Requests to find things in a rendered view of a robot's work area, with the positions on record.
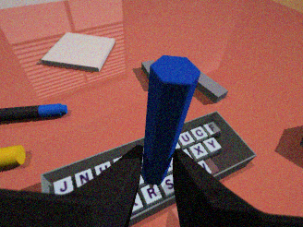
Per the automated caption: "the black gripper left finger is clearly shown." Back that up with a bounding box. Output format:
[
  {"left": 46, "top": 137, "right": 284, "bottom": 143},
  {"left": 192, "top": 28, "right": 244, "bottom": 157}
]
[{"left": 0, "top": 145, "right": 143, "bottom": 227}]

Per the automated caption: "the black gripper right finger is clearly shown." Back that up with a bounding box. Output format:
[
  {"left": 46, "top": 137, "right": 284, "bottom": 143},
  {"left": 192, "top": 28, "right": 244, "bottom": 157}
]
[{"left": 173, "top": 149, "right": 303, "bottom": 227}]

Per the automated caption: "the yellow cylinder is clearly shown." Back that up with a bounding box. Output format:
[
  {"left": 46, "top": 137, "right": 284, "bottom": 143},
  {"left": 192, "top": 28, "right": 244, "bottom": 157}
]
[{"left": 0, "top": 145, "right": 26, "bottom": 168}]

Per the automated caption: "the grey keyboard with white letter keys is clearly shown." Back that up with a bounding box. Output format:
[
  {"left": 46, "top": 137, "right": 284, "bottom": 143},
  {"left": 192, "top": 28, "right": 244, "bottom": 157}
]
[{"left": 40, "top": 110, "right": 258, "bottom": 227}]

